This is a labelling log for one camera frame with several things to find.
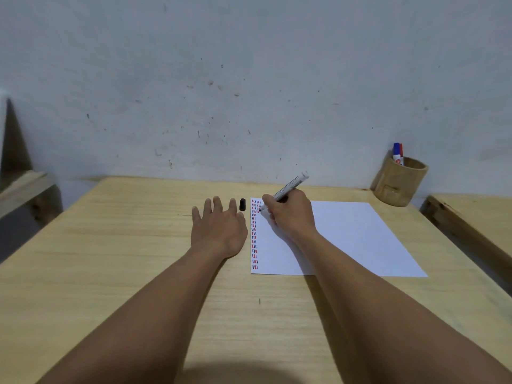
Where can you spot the red capped marker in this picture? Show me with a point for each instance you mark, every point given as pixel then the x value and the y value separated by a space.
pixel 401 151

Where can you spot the white paper sheet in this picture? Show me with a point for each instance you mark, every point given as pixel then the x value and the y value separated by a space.
pixel 360 239

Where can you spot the person's left thumb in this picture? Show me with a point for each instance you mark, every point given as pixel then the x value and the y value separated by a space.
pixel 241 219

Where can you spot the person's right forearm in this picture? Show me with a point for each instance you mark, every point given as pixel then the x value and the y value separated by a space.
pixel 384 311

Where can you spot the person's right hand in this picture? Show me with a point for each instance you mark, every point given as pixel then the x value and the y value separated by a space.
pixel 294 217

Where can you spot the white marker pen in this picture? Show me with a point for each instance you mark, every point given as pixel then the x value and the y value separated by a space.
pixel 294 183

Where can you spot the person's left middle finger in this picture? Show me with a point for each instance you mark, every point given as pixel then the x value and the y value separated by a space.
pixel 218 204

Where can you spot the person's left little finger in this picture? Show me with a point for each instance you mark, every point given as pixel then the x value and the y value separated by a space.
pixel 196 215

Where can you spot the blue capped marker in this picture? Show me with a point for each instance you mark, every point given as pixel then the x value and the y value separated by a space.
pixel 396 153

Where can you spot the person's right fingers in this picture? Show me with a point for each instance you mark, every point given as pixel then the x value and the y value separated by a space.
pixel 271 203

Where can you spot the person's left forearm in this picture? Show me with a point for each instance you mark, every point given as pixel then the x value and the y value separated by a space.
pixel 140 319

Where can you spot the wooden pen holder cup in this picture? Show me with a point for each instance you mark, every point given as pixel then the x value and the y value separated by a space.
pixel 400 183

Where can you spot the person's left hand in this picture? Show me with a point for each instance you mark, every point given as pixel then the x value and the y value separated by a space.
pixel 218 233

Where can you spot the wooden frame furniture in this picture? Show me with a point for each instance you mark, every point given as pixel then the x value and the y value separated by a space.
pixel 24 187

